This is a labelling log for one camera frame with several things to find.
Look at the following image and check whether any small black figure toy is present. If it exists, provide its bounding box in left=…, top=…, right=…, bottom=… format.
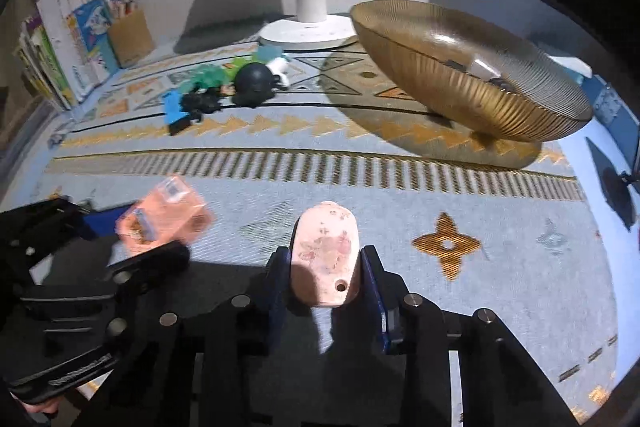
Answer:
left=180, top=89, right=223, bottom=122

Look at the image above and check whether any blue studded box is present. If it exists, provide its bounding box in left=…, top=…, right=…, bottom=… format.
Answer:
left=582, top=77, right=640, bottom=168

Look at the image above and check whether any blue block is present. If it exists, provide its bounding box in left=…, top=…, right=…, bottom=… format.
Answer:
left=163, top=91, right=187, bottom=125

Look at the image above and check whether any wooden pen holder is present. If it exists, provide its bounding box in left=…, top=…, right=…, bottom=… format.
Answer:
left=107, top=9, right=155, bottom=68

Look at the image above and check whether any black round figure toy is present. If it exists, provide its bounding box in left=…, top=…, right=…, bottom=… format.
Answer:
left=234, top=63, right=281, bottom=108

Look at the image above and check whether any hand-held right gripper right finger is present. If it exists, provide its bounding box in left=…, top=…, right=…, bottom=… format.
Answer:
left=360, top=246, right=586, bottom=427

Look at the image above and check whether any bunch of pens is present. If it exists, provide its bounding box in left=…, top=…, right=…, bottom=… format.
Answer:
left=102, top=0, right=138, bottom=22

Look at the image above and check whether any teal translucent toy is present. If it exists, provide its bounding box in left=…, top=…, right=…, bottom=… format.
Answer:
left=186, top=63, right=235, bottom=95

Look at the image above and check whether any person's left hand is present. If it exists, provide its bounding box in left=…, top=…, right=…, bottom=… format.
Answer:
left=22, top=399, right=63, bottom=422

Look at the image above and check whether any pink speckled oval block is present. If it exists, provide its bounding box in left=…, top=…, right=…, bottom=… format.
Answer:
left=290, top=201, right=360, bottom=309

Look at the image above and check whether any clear plastic cup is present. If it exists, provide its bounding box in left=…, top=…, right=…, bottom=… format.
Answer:
left=467, top=57, right=501, bottom=80

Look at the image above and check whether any white toy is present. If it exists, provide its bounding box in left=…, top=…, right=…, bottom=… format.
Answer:
left=265, top=57, right=292, bottom=86

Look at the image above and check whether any amber ribbed glass bowl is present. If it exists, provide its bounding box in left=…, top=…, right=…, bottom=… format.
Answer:
left=349, top=0, right=595, bottom=144

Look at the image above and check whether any light teal block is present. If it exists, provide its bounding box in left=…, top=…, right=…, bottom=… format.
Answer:
left=252, top=46, right=291, bottom=62

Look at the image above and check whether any row of books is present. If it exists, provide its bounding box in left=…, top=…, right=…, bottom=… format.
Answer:
left=15, top=0, right=121, bottom=110

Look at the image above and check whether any patterned woven table mat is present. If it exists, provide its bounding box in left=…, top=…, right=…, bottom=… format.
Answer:
left=45, top=34, right=621, bottom=427

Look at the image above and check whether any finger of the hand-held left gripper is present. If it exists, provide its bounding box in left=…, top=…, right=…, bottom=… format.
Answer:
left=100, top=241, right=192, bottom=343
left=0, top=198, right=126, bottom=288

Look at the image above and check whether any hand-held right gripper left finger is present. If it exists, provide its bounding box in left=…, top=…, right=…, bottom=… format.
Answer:
left=70, top=247, right=326, bottom=427

